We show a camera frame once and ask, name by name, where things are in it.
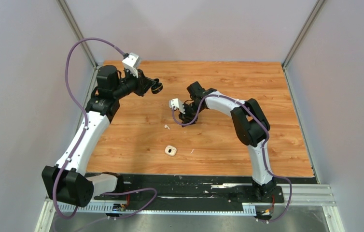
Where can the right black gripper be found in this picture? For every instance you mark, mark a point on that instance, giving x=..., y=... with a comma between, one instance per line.
x=186, y=118

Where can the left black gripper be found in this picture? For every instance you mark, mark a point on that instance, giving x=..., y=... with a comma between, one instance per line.
x=143, y=84

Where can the black charging case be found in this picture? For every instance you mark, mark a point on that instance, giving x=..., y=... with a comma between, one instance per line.
x=156, y=88

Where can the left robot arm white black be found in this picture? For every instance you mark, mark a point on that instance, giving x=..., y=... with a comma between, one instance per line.
x=66, y=182

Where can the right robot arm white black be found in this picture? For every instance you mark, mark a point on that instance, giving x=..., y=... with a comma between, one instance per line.
x=250, y=124

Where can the white open charging case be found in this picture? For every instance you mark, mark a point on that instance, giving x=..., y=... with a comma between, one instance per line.
x=170, y=150

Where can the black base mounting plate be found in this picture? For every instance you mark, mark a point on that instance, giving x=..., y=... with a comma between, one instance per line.
x=194, y=192

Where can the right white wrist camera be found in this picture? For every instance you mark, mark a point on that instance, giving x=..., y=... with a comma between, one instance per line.
x=177, y=104

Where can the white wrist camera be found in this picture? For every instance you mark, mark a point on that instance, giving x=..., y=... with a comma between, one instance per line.
x=177, y=104
x=131, y=62

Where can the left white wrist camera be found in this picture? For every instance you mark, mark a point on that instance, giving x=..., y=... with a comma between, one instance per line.
x=131, y=62

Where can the left corner aluminium post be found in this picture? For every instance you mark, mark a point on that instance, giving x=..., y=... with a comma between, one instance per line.
x=76, y=31

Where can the corner aluminium post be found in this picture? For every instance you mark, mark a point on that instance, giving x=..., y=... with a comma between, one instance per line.
x=303, y=32
x=76, y=31

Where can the aluminium rail frame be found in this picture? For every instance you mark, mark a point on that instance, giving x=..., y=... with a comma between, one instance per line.
x=298, y=195

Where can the right corner aluminium post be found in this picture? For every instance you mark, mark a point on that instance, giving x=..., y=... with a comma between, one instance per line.
x=303, y=32

